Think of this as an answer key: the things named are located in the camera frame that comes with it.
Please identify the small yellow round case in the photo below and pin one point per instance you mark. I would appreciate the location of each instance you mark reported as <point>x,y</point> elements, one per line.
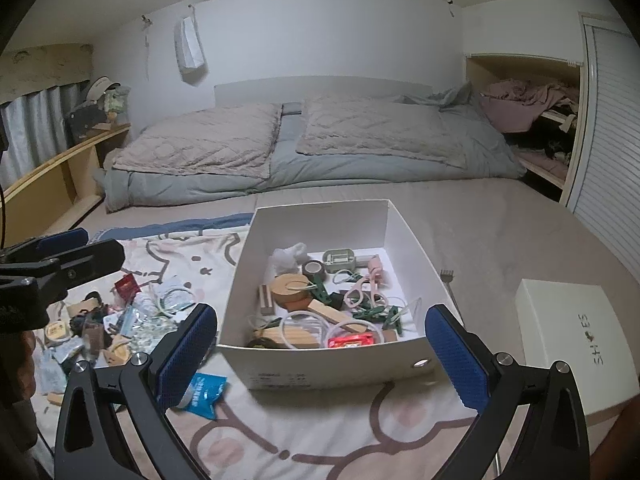
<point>55,331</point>

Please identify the hanging white bag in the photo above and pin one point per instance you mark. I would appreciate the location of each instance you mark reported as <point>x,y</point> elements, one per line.
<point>190,45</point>

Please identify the white brimmed hat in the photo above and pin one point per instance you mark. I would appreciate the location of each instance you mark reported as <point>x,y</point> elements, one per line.
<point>100,87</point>

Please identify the dark brown tape roll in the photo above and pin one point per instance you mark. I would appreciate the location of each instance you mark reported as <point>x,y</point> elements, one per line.
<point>94,336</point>

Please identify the cream shoe box lid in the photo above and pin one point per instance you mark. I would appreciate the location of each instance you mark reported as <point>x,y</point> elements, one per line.
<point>565,350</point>

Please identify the beige cartoon curtain valance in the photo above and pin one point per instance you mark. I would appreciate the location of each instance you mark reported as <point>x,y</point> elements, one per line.
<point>45,70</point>

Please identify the wooden block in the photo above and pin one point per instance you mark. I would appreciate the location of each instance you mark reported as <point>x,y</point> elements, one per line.
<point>330,314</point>

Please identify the white shoe box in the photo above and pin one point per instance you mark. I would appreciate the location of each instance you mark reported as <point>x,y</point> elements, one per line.
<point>325,367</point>

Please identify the red snack packet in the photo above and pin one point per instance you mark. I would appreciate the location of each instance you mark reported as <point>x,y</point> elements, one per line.
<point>350,341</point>

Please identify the grey curtain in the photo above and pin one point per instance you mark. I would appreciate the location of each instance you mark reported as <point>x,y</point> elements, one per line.
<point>35,130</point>

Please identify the pink scissors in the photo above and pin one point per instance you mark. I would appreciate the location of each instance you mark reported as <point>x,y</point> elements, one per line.
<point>357,296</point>

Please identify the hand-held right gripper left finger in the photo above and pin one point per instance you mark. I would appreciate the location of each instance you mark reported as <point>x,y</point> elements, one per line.
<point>187,355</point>

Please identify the pink clothes pile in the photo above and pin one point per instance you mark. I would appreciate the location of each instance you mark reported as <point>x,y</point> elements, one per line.
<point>505,105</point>

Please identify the grey duvet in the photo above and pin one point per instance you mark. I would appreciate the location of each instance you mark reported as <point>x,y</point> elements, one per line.
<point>200,190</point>

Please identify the white louvred door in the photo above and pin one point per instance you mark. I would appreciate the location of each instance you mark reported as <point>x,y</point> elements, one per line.
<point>610,160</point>

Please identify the dark handbag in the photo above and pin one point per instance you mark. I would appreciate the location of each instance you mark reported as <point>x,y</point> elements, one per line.
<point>85,122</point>

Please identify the blue ice pack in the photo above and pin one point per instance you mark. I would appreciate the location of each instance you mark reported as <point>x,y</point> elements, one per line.
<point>206,395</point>

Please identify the round wooden holder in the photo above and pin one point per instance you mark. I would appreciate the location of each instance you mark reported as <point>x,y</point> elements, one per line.
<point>290,292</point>

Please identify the person's left hand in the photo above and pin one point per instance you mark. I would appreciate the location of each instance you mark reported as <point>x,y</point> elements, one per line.
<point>29,365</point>

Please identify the grey green plastic case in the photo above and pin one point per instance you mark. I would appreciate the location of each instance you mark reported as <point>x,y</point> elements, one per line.
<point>339,258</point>

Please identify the clear packet of white rings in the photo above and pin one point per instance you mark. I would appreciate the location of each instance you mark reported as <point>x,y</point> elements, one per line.
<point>172,301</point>

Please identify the metal back scratcher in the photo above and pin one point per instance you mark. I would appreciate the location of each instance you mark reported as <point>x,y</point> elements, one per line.
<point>446,285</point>

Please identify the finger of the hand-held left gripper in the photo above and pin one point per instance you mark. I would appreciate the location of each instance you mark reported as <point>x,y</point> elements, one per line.
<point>92,262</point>
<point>62,241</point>

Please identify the pink hair clip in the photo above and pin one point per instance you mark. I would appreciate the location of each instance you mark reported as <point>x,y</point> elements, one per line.
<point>375,266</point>

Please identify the beige quilted pillow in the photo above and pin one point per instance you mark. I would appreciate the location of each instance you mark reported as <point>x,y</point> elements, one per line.
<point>200,140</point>
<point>375,132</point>

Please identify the kraft paper tape roll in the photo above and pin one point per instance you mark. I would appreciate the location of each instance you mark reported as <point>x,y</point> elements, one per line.
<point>84,308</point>

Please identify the floral fabric pouch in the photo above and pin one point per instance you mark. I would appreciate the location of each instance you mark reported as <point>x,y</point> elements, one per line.
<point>152,332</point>

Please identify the printed blanket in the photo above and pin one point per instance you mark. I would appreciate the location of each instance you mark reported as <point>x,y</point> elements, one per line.
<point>300,435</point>

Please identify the white crumpled tissue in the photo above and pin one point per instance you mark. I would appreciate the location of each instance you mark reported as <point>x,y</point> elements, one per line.
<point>290,255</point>

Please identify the dark clothes pile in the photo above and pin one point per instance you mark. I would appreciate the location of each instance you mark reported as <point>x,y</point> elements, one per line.
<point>540,140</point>

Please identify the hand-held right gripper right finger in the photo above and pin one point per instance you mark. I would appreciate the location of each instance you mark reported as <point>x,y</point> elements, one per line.
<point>457,355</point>

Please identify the bunch of green clothes pegs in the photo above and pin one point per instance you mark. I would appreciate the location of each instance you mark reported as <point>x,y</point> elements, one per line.
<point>380,317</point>

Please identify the wooden bedside shelf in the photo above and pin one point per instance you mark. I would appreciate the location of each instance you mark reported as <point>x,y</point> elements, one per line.
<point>45,195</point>

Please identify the green plush toy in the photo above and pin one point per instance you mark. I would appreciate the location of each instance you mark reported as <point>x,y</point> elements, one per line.
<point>117,102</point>

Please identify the small red box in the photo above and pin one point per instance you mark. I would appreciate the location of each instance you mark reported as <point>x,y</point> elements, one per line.
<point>126,287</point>

